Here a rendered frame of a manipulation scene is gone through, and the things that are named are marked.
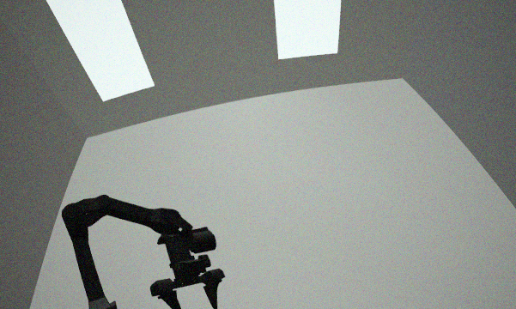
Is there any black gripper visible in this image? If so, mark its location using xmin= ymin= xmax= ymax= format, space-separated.
xmin=150 ymin=252 xmax=225 ymax=309

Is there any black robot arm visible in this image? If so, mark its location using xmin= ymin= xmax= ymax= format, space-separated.
xmin=62 ymin=195 xmax=216 ymax=309

